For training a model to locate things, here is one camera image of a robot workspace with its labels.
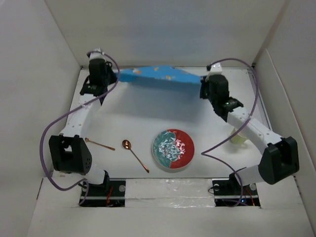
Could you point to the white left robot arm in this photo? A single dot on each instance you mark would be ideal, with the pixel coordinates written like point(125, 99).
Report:
point(69, 151)

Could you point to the red and teal plate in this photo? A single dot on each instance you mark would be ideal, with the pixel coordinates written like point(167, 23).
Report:
point(173, 150)

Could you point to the blue patterned cloth napkin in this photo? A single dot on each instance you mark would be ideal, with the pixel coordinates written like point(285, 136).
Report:
point(151, 74)

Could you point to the copper fork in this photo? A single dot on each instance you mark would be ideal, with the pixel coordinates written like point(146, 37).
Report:
point(104, 146)

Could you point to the copper spoon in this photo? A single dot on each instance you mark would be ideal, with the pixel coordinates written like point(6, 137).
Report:
point(127, 145)

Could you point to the pale yellow paper cup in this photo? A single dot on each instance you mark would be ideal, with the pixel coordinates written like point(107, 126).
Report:
point(239, 138)

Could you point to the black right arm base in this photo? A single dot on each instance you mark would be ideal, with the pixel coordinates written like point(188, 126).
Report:
point(228, 193)

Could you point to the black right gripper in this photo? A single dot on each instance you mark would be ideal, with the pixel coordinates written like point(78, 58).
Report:
point(205, 81)

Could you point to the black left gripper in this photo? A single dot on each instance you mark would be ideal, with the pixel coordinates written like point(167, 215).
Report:
point(108, 68)

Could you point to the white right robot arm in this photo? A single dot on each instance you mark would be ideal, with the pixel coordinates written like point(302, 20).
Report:
point(279, 155)

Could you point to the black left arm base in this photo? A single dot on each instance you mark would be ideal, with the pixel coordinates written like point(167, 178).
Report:
point(112, 196)

